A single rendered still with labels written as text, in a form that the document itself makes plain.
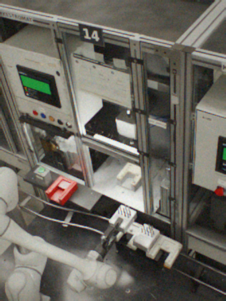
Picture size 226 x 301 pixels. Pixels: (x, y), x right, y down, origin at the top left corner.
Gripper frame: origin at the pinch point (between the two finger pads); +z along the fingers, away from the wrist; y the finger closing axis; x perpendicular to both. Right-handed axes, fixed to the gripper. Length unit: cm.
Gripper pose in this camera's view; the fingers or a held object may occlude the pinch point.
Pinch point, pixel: (118, 225)
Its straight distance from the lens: 224.1
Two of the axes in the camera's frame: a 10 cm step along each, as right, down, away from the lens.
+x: -8.3, -3.3, 4.5
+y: -1.1, -6.9, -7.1
